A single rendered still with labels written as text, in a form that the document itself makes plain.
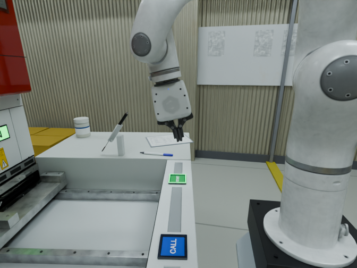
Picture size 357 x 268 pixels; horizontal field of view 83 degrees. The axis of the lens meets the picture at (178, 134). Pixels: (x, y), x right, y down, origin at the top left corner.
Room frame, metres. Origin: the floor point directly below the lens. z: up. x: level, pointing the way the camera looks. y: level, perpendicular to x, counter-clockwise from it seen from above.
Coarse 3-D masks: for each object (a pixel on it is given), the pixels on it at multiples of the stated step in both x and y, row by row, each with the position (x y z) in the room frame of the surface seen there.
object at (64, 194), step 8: (64, 192) 0.67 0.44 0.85; (72, 192) 0.67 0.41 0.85; (80, 192) 0.67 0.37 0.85; (88, 192) 0.67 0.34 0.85; (96, 192) 0.67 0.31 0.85; (104, 192) 0.67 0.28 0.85; (112, 192) 0.67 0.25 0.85; (120, 192) 0.67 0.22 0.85; (128, 192) 0.67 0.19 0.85; (136, 192) 0.67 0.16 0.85; (144, 192) 0.67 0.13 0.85; (152, 192) 0.67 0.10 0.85; (144, 200) 0.66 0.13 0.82; (152, 200) 0.66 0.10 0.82
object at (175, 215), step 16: (176, 160) 0.72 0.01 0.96; (176, 192) 0.51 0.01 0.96; (192, 192) 0.51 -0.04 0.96; (160, 208) 0.43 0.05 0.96; (176, 208) 0.44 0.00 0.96; (192, 208) 0.43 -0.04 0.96; (160, 224) 0.38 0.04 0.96; (176, 224) 0.38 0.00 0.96; (192, 224) 0.38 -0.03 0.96; (192, 240) 0.33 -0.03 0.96; (192, 256) 0.30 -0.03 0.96
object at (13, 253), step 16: (0, 256) 0.40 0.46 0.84; (16, 256) 0.40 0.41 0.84; (32, 256) 0.40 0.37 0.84; (48, 256) 0.40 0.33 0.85; (64, 256) 0.39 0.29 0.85; (80, 256) 0.39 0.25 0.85; (96, 256) 0.39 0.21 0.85; (112, 256) 0.39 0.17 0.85; (128, 256) 0.39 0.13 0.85; (144, 256) 0.39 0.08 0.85
